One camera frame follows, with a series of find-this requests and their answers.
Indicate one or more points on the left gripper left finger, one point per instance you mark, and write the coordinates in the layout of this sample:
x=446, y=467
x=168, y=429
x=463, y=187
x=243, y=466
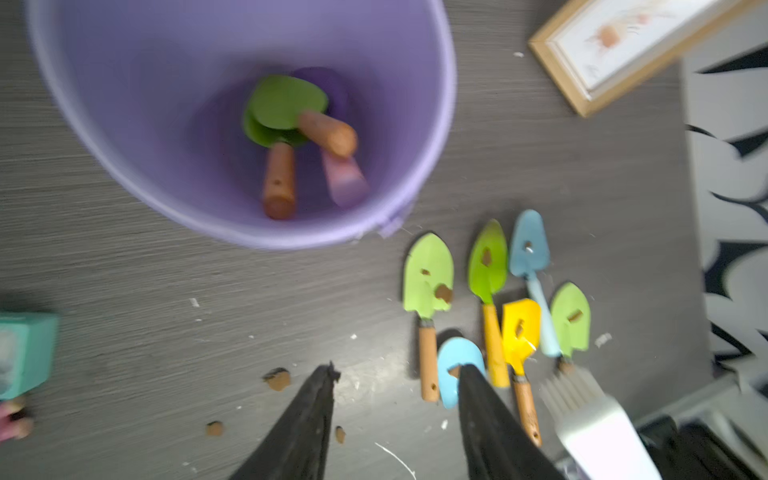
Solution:
x=297, y=445

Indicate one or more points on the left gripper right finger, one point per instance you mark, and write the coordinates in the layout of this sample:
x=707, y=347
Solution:
x=495, y=444

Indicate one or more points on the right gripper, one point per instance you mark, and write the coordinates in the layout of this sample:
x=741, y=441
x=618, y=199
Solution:
x=695, y=450

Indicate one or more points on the white blue cleaning brush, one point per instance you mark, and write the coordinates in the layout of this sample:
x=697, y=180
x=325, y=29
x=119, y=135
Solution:
x=594, y=428

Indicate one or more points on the green pointed trowel front row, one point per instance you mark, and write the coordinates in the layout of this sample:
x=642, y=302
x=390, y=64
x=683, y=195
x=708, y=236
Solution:
x=279, y=191

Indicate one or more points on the green pointed trowel row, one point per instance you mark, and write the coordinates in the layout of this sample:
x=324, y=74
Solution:
x=290, y=110
x=279, y=191

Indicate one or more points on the purple trowel pink handle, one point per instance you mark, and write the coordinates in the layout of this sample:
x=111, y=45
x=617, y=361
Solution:
x=337, y=140

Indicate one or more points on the green pointed trowel back row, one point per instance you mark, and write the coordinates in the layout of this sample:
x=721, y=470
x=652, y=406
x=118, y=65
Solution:
x=290, y=110

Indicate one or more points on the light blue scoop trowel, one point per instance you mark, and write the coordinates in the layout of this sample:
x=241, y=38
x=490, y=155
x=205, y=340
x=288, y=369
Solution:
x=453, y=354

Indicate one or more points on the yellow scoop trowel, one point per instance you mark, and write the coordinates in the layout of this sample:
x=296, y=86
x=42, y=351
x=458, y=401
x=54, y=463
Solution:
x=520, y=340

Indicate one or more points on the light green small trowel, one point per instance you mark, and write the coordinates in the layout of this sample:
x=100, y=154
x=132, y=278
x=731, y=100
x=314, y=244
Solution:
x=571, y=315

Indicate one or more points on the light green square trowel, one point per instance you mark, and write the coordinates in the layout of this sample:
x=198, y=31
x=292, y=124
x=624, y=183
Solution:
x=428, y=280

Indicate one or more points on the light blue pointed trowel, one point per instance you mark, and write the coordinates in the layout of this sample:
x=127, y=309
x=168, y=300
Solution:
x=528, y=255

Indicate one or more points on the purple plastic bucket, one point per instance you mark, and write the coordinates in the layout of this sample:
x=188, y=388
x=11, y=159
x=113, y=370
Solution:
x=156, y=91

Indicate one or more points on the pink toy figure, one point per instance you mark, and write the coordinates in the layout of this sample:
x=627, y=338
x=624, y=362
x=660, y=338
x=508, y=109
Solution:
x=15, y=423

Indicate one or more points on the small teal alarm clock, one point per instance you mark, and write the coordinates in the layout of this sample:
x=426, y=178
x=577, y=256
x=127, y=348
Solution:
x=28, y=342

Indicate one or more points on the green trowel yellow handle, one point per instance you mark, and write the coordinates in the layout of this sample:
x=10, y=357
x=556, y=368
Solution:
x=487, y=275

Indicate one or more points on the wooden picture frame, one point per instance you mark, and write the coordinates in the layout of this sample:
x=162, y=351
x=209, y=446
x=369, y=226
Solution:
x=597, y=51

